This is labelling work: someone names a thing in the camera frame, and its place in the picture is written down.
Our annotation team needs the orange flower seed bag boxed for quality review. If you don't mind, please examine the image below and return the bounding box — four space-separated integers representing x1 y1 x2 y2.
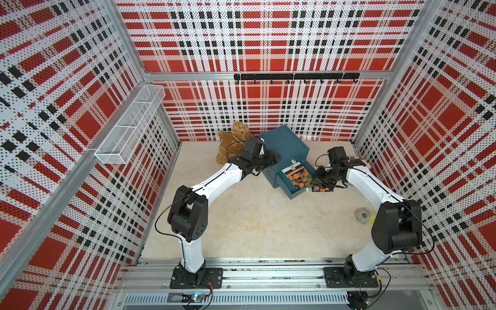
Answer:
311 185 333 192

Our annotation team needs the orange marigold seed bag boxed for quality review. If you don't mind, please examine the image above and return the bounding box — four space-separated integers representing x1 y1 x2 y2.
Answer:
282 161 312 191

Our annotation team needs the teal drawer cabinet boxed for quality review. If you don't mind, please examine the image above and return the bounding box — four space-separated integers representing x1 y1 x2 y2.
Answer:
260 125 309 188

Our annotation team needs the teal bottom drawer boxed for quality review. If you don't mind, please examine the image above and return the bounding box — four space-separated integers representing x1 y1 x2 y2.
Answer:
275 160 315 200

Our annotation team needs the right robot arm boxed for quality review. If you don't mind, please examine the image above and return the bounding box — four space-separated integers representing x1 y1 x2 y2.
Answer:
313 147 423 276

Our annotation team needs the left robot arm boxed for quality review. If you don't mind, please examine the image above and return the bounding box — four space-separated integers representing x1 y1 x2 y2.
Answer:
167 136 281 275

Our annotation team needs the brown teddy bear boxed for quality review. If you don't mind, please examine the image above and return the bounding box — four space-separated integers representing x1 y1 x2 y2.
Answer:
216 121 253 165

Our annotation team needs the grey tape roll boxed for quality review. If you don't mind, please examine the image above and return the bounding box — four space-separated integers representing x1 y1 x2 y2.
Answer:
355 208 376 225

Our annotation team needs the green circuit board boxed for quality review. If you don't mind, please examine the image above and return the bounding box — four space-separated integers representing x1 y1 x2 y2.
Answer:
181 293 206 304

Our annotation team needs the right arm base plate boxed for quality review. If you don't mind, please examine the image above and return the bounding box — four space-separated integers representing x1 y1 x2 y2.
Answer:
323 266 379 288

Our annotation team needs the black hook rail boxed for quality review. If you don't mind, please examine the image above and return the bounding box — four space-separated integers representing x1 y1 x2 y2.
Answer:
233 72 360 82

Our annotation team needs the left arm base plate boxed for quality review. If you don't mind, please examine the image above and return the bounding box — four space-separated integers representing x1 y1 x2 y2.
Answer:
169 266 223 289

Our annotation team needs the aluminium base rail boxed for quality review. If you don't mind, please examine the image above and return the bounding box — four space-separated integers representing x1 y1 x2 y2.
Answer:
109 258 440 309

